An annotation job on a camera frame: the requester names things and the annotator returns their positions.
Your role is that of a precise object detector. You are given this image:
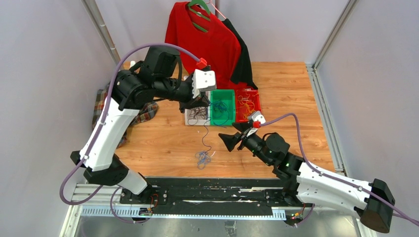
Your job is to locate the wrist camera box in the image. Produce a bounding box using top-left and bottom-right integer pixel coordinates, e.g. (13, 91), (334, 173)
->
(192, 69), (217, 99)
(247, 111), (266, 137)

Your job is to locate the red plastic bin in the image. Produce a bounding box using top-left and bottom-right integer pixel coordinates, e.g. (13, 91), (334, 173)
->
(235, 88), (261, 122)

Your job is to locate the green plastic bin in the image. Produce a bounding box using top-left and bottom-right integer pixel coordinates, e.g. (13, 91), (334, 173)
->
(210, 89), (236, 127)

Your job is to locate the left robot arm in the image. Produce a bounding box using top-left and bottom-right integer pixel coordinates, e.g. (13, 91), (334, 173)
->
(71, 43), (216, 204)

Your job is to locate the blue cable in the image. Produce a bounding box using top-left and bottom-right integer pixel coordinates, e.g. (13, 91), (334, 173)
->
(195, 101), (230, 170)
(214, 103), (230, 126)

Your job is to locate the plaid cloth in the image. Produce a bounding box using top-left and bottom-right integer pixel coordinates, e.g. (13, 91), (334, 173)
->
(92, 83), (159, 148)

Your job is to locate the red t-shirt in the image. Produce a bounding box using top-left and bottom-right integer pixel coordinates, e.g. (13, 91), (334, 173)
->
(165, 1), (246, 89)

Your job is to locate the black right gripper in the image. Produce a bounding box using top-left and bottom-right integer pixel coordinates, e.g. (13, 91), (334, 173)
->
(218, 121), (272, 166)

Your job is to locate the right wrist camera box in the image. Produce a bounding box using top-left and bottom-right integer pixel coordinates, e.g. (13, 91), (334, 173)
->
(247, 111), (266, 137)

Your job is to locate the pink clothes hanger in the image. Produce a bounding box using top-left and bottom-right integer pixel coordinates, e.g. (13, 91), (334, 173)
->
(209, 0), (227, 20)

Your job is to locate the green clothes hanger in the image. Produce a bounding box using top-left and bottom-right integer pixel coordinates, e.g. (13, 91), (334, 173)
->
(187, 0), (211, 21)

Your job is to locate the white plastic bin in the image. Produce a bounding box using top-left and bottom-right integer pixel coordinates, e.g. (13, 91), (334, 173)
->
(184, 106), (210, 126)

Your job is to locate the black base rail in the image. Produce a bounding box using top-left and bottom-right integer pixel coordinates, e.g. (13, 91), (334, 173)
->
(87, 177), (312, 220)

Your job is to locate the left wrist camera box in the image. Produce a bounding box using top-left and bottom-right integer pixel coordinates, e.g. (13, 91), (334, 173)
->
(192, 69), (217, 99)

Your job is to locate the black t-shirt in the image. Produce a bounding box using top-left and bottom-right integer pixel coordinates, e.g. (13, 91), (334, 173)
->
(222, 19), (258, 90)

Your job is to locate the white stand with pole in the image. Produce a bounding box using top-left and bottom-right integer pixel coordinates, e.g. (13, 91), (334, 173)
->
(81, 0), (121, 64)

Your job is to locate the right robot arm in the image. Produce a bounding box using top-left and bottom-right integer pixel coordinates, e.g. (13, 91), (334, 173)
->
(219, 123), (395, 234)

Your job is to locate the yellow cable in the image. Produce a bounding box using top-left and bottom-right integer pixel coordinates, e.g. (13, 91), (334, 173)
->
(237, 91), (259, 122)

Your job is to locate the black cable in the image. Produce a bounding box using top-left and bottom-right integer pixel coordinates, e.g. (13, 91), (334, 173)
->
(186, 106), (210, 125)

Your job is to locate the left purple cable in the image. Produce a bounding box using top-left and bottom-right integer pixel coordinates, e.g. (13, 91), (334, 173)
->
(59, 43), (209, 225)

